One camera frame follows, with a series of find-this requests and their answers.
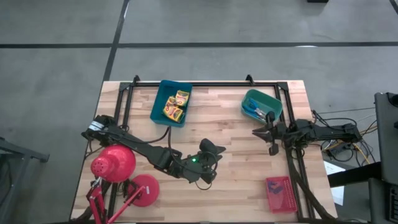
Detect white paper sheet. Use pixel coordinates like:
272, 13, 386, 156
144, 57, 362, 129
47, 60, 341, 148
323, 160, 346, 207

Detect blue plastic bin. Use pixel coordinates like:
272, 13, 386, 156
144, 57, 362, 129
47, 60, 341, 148
149, 80, 194, 128

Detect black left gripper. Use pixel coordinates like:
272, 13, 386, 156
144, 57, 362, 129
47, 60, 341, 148
178, 138, 227, 185

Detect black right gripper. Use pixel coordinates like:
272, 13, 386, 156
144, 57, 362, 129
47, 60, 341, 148
251, 110, 289, 157

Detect yellow Crayola crayon box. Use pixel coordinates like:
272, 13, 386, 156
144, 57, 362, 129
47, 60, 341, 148
163, 95, 178, 114
162, 105, 185, 123
175, 90, 191, 108

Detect grey metal stand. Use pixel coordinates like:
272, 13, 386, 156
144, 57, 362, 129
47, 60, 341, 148
0, 136, 50, 224

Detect red mesh basket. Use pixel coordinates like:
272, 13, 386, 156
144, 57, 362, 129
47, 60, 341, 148
266, 176, 299, 214

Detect teal plastic bin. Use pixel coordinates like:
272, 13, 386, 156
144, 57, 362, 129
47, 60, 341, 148
241, 89, 284, 126

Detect black desk beam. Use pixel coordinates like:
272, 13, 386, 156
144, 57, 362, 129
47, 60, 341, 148
328, 161, 383, 188

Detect red desk lamp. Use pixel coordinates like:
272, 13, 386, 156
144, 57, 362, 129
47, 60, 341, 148
86, 143, 160, 224

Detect blue-handled pliers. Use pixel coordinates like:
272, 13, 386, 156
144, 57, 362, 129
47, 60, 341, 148
248, 98, 269, 119
242, 105, 269, 123

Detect black metal rig frame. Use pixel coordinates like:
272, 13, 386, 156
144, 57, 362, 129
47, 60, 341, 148
81, 74, 340, 224

